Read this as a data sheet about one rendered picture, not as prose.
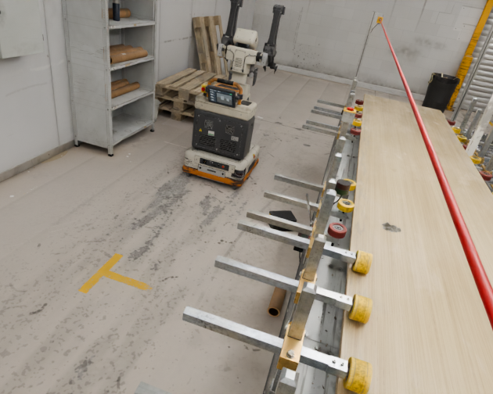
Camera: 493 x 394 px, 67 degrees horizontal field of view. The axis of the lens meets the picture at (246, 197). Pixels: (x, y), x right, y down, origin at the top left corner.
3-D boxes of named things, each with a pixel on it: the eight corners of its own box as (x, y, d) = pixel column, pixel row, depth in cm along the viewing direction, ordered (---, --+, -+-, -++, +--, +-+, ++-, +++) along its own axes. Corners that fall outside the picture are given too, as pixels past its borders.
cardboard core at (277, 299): (268, 305, 230) (278, 274, 255) (266, 314, 234) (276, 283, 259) (280, 309, 228) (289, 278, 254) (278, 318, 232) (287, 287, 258)
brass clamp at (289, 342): (274, 367, 98) (277, 355, 95) (284, 329, 109) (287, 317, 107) (296, 376, 97) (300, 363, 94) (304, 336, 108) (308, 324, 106)
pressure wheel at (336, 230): (322, 248, 167) (328, 228, 161) (324, 239, 174) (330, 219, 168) (339, 254, 166) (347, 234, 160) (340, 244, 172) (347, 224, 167)
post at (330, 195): (297, 288, 157) (326, 191, 133) (299, 283, 160) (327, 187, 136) (305, 291, 157) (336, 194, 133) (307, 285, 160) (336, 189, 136)
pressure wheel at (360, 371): (347, 358, 103) (340, 388, 99) (353, 354, 96) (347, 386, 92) (368, 366, 102) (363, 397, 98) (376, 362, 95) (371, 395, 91)
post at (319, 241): (283, 340, 138) (314, 237, 114) (286, 333, 141) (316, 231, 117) (293, 343, 137) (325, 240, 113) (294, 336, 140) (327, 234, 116)
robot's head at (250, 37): (253, 44, 340) (257, 30, 343) (232, 39, 343) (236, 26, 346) (254, 53, 353) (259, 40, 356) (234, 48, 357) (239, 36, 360)
